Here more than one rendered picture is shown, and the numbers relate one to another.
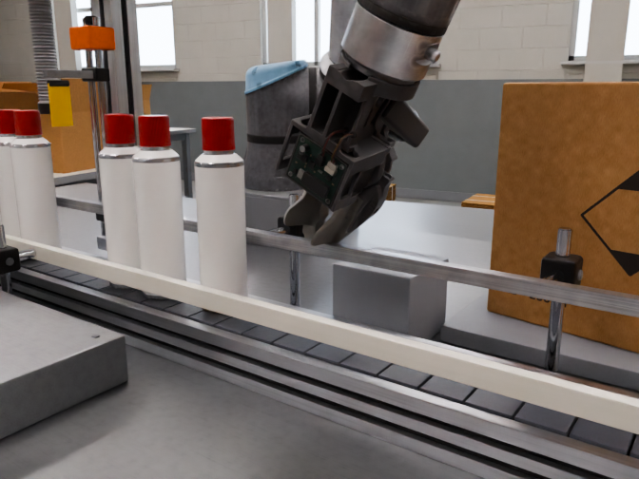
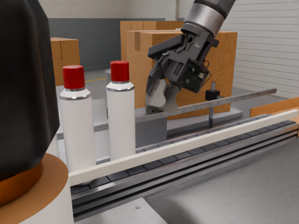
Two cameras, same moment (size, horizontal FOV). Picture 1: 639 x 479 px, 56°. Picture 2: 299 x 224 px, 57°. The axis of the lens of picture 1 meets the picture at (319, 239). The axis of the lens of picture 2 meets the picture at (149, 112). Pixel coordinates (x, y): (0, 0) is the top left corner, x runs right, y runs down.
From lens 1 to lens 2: 0.67 m
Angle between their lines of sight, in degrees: 65
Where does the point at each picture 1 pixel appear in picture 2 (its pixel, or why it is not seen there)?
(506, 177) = not seen: hidden behind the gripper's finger
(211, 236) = (131, 126)
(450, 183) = not seen: outside the picture
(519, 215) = not seen: hidden behind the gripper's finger
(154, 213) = (91, 129)
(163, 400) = (171, 211)
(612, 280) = (191, 96)
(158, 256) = (93, 154)
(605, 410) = (268, 122)
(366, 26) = (216, 17)
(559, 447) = (265, 136)
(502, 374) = (251, 125)
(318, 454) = (231, 180)
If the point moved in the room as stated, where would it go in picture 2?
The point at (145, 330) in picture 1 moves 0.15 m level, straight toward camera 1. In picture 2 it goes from (107, 199) to (192, 204)
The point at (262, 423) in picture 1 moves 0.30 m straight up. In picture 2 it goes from (205, 187) to (216, 35)
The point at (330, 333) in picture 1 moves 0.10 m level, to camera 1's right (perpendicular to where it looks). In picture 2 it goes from (204, 140) to (213, 125)
